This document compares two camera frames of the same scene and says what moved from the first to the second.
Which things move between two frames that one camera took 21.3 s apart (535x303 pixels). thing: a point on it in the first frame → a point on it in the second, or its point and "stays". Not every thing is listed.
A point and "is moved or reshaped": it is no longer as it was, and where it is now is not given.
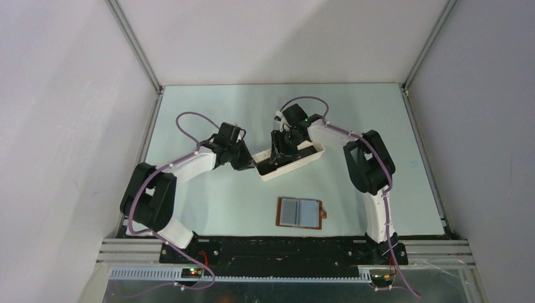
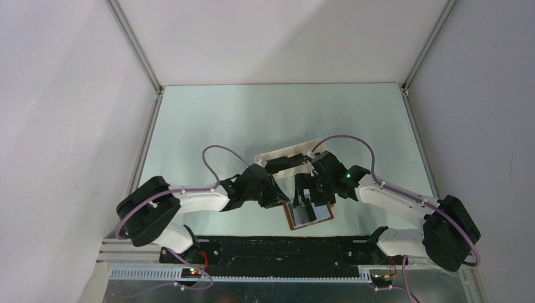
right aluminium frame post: x=415 y=121 stays
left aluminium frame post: x=152 y=75 stays
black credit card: x=267 y=166 → x=310 y=214
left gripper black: x=246 y=161 → x=275 y=196
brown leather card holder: x=299 y=213 is moved or reshaped
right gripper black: x=279 y=149 → x=318 y=200
